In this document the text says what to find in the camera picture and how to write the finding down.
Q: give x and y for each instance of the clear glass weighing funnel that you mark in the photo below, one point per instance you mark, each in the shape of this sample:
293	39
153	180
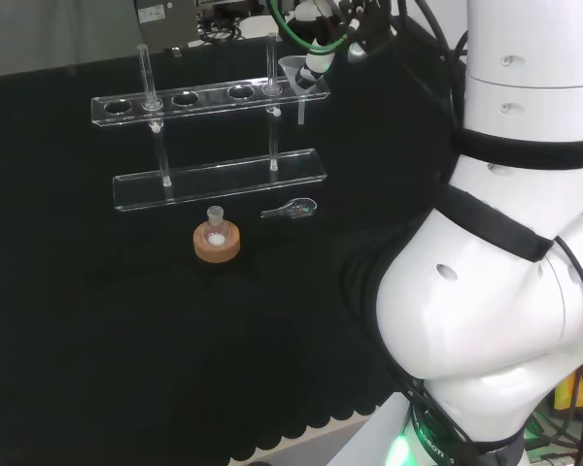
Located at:
298	209

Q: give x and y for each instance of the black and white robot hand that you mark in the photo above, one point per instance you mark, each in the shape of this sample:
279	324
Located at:
320	63

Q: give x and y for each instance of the yellow stop button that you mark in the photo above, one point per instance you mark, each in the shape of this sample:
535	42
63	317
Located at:
571	390

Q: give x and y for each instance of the black bench cloth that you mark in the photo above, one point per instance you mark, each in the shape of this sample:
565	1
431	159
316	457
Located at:
102	340

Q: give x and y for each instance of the clear acrylic funnel stand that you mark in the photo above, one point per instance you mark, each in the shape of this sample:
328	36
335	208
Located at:
214	177

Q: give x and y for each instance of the small metal clip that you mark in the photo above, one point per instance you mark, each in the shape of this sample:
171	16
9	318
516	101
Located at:
176	52

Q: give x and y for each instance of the round-bottom glass flask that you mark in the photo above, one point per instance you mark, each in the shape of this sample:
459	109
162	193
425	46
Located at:
216	232

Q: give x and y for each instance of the clear plastic funnel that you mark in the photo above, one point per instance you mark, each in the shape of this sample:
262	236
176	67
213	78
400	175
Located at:
291	73

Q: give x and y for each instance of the grey metal box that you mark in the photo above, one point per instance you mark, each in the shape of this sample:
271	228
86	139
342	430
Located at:
167	22

